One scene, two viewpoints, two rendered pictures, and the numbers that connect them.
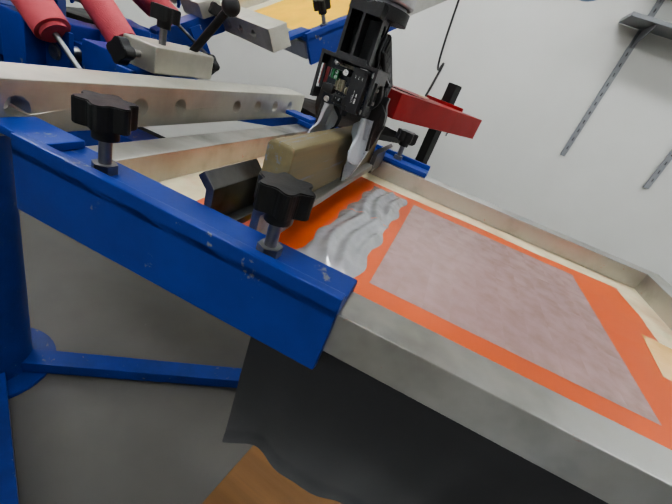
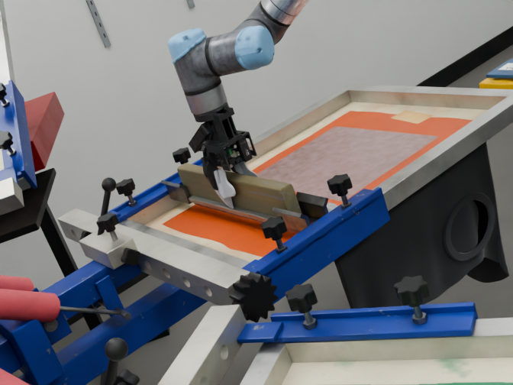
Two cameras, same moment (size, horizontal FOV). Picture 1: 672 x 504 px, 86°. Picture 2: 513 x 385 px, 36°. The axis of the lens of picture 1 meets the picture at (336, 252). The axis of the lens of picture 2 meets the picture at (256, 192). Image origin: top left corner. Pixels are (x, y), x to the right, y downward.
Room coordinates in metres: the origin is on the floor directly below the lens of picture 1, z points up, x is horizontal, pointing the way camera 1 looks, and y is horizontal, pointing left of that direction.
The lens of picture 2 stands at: (-0.66, 1.02, 1.61)
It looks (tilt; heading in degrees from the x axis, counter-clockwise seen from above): 22 degrees down; 319
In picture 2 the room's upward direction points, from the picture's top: 20 degrees counter-clockwise
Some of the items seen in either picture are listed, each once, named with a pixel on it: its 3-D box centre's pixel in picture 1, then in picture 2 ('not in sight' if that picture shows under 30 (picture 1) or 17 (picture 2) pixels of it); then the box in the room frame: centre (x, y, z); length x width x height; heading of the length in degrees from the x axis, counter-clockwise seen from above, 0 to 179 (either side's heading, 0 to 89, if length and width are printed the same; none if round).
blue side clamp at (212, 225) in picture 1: (179, 238); (319, 241); (0.25, 0.13, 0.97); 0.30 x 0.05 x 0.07; 80
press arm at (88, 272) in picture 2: (140, 75); (91, 282); (0.58, 0.39, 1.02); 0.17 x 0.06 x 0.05; 80
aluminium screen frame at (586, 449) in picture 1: (457, 248); (315, 166); (0.48, -0.16, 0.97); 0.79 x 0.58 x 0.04; 80
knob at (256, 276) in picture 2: not in sight; (248, 295); (0.21, 0.35, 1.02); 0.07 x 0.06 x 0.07; 80
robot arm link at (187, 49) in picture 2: not in sight; (195, 60); (0.50, 0.05, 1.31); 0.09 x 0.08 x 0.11; 22
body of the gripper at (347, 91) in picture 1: (361, 61); (222, 137); (0.49, 0.05, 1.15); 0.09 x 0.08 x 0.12; 170
